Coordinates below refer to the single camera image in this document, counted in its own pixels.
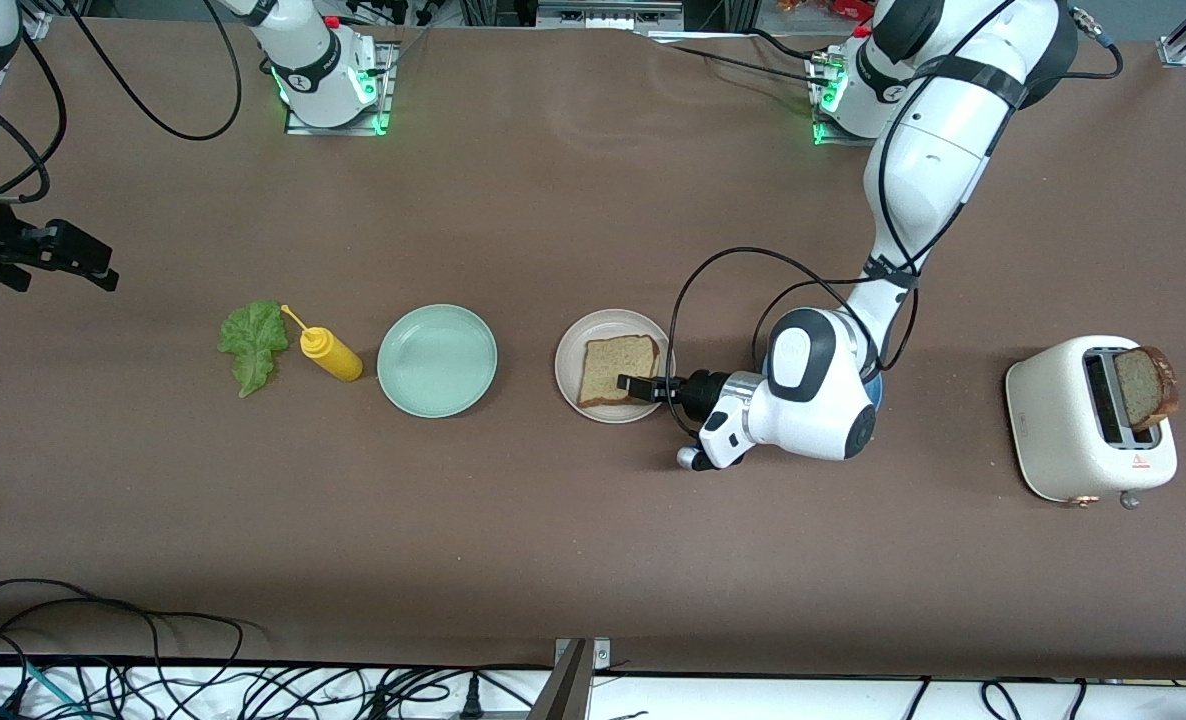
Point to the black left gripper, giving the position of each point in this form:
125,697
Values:
698,390

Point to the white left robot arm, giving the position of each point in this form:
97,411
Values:
933,150

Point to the grey metal bracket post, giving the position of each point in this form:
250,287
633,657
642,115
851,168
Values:
565,690

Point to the red snack packet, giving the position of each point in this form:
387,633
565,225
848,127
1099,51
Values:
833,8

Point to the yellow squeeze bottle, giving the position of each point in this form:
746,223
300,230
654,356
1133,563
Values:
333,355

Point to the green lettuce leaf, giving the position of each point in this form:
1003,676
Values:
253,345

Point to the mint green plate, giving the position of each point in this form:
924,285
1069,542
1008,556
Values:
437,360

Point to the blue plate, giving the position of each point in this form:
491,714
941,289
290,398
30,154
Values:
878,385

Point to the black power plug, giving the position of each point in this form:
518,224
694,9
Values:
471,698

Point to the white toaster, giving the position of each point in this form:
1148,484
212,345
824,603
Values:
1053,420

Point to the brown bread slice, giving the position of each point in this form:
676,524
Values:
1143,390
608,365

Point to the beige plate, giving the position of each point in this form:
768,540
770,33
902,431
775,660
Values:
568,365

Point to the grey metal equipment box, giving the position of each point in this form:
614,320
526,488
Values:
608,14

